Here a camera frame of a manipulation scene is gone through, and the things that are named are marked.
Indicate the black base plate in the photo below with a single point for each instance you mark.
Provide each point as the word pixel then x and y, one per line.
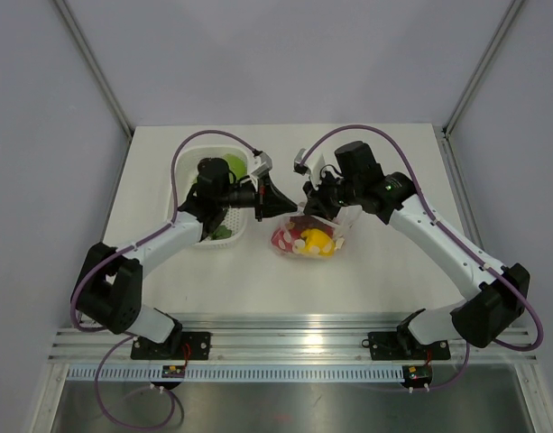
pixel 384 346
pixel 192 345

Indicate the white slotted cable duct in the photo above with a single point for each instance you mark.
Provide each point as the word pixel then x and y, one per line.
pixel 240 373

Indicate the left small circuit board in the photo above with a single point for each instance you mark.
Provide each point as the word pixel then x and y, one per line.
pixel 173 371

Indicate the yellow bell pepper toy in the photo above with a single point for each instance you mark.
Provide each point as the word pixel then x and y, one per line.
pixel 317 243

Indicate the dark red grape bunch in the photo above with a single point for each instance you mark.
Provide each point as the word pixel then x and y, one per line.
pixel 302 222

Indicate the right small circuit board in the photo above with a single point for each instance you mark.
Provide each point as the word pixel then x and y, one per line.
pixel 417 375

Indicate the clear zip top bag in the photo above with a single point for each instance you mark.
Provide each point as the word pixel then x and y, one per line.
pixel 337 229

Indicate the left aluminium frame post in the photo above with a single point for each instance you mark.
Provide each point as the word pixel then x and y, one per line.
pixel 76 33

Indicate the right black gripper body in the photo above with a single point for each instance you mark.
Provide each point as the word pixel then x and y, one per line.
pixel 351 188

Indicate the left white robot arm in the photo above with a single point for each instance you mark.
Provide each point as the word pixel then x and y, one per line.
pixel 110 285

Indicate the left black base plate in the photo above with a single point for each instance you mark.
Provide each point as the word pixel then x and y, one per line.
pixel 192 345

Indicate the right aluminium frame post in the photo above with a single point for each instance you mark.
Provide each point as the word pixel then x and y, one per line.
pixel 491 51

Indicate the small circuit board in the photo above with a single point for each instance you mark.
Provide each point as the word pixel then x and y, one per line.
pixel 417 375
pixel 173 371

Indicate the aluminium mounting rail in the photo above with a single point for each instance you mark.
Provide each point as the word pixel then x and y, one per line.
pixel 282 339

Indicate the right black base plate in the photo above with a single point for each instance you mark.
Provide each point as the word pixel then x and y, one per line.
pixel 384 346

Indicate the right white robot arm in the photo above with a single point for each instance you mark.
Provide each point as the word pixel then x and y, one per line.
pixel 492 293

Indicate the white perforated plastic basket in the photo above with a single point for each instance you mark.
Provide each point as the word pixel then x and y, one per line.
pixel 186 171

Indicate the red bell pepper toy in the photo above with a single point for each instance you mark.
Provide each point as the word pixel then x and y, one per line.
pixel 284 239

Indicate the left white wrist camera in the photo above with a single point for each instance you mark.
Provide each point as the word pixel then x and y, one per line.
pixel 260 169

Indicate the aluminium frame post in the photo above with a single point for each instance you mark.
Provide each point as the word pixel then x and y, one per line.
pixel 76 33
pixel 491 51

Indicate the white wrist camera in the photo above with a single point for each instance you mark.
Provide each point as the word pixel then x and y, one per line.
pixel 260 169
pixel 309 166

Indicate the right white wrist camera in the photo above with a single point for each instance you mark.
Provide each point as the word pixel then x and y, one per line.
pixel 309 166

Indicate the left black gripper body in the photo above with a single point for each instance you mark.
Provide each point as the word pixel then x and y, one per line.
pixel 246 195

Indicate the green cabbage toy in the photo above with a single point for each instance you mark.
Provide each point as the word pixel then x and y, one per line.
pixel 236 165

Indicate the green grape leaf toy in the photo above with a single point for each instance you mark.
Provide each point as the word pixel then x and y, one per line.
pixel 221 233

